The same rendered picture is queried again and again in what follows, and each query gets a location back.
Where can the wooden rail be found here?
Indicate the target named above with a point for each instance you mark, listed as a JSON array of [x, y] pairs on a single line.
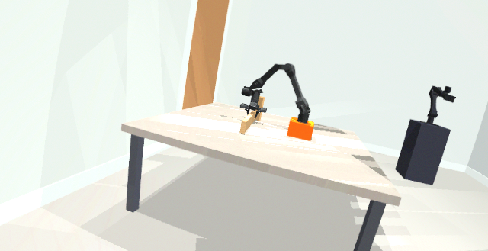
[[247, 121]]

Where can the wooden post with slot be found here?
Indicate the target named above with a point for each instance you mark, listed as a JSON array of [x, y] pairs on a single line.
[[260, 102]]

